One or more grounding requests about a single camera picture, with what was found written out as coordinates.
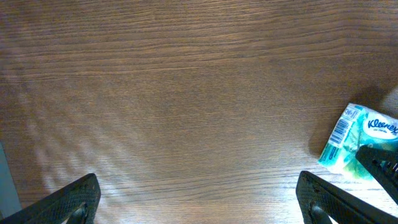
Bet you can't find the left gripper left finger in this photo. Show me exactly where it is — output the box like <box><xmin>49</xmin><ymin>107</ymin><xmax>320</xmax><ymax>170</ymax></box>
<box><xmin>1</xmin><ymin>173</ymin><xmax>101</xmax><ymax>224</ymax></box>

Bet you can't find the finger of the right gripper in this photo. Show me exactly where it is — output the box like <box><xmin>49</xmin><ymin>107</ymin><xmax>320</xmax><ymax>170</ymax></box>
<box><xmin>355</xmin><ymin>146</ymin><xmax>397</xmax><ymax>203</ymax></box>

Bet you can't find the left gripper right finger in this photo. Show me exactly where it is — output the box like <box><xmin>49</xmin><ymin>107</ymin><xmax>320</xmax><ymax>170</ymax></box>
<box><xmin>295</xmin><ymin>170</ymin><xmax>397</xmax><ymax>224</ymax></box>

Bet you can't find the teal tissue pack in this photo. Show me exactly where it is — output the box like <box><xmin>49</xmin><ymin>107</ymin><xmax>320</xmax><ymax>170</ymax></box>
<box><xmin>318</xmin><ymin>103</ymin><xmax>397</xmax><ymax>181</ymax></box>

